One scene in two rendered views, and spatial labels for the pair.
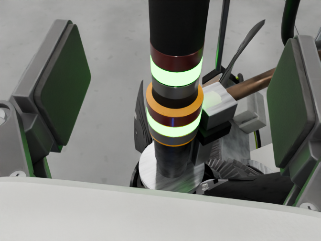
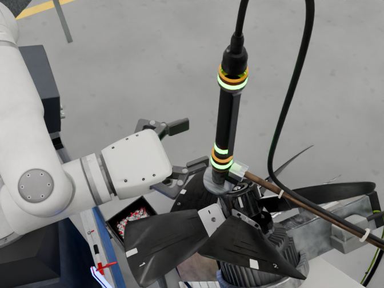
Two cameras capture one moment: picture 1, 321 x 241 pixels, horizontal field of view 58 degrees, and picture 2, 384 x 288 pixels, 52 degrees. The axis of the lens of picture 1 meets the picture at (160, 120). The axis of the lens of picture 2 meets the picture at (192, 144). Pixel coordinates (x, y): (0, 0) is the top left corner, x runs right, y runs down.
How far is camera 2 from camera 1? 60 cm
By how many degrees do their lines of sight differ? 32
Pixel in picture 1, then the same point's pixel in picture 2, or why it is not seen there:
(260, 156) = (317, 263)
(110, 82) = (358, 122)
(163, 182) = (209, 179)
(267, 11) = not seen: outside the picture
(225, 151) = (296, 232)
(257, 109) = (351, 239)
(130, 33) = not seen: outside the picture
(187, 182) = (215, 188)
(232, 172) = (278, 240)
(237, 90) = (248, 175)
